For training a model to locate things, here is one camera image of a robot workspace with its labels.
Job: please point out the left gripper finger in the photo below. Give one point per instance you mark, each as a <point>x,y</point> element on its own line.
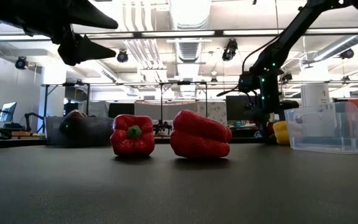
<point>92,15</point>
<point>82,51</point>

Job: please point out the yellow bell pepper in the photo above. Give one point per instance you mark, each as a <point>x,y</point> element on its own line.
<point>281,133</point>

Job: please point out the dark red apple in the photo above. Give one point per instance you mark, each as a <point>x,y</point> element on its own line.
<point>73,124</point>

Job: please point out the red bell pepper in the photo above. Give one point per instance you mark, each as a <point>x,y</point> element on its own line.
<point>132,146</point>
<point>200,137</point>

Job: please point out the black background robot arm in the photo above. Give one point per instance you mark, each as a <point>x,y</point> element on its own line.
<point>31,116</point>

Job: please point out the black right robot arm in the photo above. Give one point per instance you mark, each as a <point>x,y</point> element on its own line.
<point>291,34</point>

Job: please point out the black background monitor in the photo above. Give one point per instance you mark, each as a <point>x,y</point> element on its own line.
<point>236,107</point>

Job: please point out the black ceiling spotlight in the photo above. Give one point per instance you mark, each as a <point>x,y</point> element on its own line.
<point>347,53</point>
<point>230,49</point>
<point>122,56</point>
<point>21,63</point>

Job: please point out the white column with sign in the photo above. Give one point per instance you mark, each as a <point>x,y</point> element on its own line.
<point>315,95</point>

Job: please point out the clear plastic bin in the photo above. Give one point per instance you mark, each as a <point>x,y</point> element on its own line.
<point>331,137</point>

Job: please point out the dark grey plastic basket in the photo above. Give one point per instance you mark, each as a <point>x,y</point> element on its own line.
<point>98,133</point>

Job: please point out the tilted background monitor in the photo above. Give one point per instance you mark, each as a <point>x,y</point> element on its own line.
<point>8,112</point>

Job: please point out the black table mat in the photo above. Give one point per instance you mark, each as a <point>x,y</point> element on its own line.
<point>179,193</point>

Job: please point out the black overhead frame bar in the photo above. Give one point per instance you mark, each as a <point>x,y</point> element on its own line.
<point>219,32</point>

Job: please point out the white ceiling air duct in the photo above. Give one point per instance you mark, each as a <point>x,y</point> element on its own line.
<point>190,49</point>

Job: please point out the black background rig frame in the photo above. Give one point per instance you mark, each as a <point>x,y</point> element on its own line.
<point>162,93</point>

